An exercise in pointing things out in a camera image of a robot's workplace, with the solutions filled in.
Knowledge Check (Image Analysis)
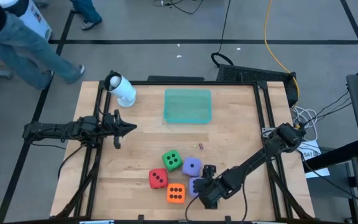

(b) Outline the large red foam die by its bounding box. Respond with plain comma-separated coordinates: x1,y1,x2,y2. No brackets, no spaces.
149,168,169,190

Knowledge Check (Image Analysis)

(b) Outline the white cylindrical lamp on stand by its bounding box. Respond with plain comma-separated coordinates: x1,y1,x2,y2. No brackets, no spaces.
103,70,137,108

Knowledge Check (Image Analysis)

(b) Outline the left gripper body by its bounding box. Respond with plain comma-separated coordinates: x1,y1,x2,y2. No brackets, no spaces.
101,108,124,150

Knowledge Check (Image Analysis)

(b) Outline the large purple foam die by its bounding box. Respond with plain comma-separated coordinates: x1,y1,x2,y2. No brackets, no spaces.
188,176,204,198
181,156,203,177

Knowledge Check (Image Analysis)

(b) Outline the large green foam die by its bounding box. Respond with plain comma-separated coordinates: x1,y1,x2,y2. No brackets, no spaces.
161,149,183,173

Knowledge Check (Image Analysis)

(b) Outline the person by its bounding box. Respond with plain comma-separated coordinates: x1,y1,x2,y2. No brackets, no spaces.
70,0,103,31
0,0,86,91

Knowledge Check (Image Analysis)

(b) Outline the white cable bundle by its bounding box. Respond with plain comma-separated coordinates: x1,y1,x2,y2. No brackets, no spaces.
290,105,319,141

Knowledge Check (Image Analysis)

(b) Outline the white box with sticker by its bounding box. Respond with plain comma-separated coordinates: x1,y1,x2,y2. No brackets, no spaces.
0,0,53,42

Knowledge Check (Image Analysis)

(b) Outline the large orange foam die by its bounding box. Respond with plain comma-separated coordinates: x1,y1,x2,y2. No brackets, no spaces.
166,183,186,204

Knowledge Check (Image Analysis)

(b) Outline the black hanging cable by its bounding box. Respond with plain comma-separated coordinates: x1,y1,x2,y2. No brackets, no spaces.
210,0,235,68

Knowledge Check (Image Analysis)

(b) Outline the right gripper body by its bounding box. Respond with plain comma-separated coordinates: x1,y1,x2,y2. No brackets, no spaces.
193,177,229,203

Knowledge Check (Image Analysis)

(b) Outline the white paper sheet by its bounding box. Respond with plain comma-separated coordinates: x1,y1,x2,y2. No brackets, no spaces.
296,140,331,179

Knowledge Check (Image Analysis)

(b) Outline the teal translucent plastic bin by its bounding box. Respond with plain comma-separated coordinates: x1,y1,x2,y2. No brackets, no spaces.
163,88,213,124

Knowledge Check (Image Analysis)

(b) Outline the yellow cable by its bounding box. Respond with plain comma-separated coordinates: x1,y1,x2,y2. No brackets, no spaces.
263,0,301,100

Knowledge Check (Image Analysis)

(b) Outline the black aluminium table frame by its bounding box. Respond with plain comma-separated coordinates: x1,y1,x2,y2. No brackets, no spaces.
54,80,315,222

